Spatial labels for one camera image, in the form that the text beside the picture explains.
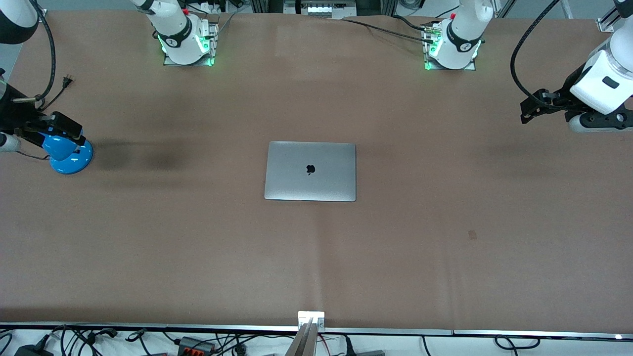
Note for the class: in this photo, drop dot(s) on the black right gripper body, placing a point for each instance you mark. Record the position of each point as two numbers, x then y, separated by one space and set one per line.
15 114

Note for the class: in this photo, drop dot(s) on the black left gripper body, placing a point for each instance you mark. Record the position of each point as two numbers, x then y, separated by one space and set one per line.
565 91

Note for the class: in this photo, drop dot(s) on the silver laptop with black keyboard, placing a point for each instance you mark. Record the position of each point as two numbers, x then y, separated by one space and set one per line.
321 183

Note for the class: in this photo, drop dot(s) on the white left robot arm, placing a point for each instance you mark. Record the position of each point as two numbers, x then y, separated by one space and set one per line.
462 34

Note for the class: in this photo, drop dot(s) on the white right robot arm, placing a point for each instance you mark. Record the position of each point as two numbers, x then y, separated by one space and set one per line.
173 29

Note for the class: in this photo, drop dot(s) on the blue desk lamp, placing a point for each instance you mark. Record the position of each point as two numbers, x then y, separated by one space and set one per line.
69 158

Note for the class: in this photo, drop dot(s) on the black power adapter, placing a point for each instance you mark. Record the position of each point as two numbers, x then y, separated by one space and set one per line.
32 352

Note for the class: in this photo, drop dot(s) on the grey power strip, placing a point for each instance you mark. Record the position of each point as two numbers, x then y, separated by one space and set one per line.
319 10

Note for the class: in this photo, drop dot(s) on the black box with orange connectors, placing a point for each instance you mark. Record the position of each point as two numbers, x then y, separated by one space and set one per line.
195 344

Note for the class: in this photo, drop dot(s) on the grey box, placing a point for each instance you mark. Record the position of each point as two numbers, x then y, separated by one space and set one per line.
371 353

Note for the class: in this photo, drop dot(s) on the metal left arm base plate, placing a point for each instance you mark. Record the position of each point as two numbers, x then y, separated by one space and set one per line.
471 65

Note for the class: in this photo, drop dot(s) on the metal table edge rail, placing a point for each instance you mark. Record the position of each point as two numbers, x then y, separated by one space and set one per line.
494 333

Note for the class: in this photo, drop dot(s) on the aluminium camera mount profile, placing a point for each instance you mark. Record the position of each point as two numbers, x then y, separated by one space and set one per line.
306 341

